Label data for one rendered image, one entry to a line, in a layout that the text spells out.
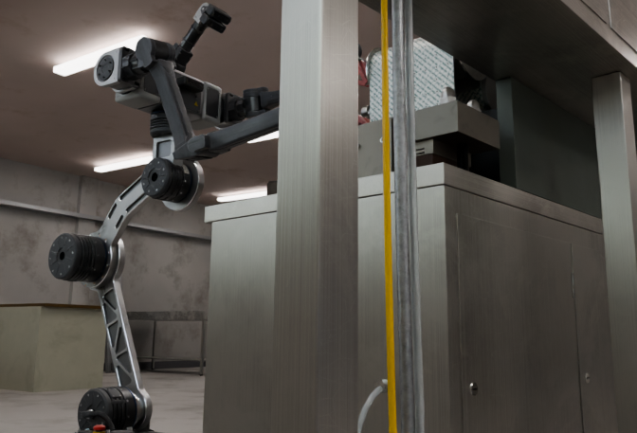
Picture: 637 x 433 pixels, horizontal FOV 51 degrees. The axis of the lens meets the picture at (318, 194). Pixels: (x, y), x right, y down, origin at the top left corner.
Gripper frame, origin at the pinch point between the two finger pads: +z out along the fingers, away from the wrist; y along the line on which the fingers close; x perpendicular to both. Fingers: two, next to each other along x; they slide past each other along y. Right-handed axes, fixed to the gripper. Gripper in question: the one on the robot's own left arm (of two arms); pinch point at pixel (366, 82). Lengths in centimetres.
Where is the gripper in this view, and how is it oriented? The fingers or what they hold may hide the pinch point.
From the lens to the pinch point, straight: 173.2
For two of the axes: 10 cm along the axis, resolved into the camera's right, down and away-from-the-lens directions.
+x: 5.3, -7.8, -3.3
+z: 5.4, 6.1, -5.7
